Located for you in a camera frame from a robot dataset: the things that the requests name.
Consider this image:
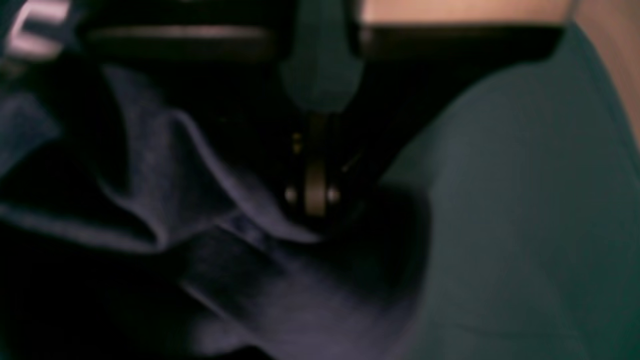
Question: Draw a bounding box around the teal table cloth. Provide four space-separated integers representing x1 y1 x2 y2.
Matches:
395 0 639 360

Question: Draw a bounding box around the blue-grey T-shirt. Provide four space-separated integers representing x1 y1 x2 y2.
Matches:
0 0 431 360

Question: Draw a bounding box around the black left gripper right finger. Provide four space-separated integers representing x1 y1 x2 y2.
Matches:
324 0 569 219

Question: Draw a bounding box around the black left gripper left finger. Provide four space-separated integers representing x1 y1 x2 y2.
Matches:
80 0 326 220

